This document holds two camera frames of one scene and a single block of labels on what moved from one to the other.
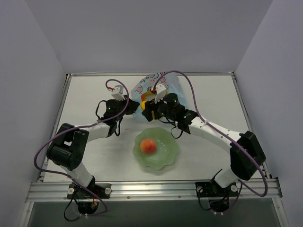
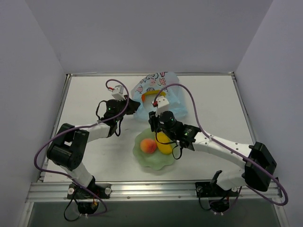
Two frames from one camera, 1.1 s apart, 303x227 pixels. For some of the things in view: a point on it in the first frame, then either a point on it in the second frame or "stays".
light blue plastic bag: [146, 84] stays
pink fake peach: [148, 146] stays
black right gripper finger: [149, 106] → [154, 121]
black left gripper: [132, 106] stays
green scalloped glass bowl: [166, 151] stays
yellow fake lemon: [143, 105] → [163, 143]
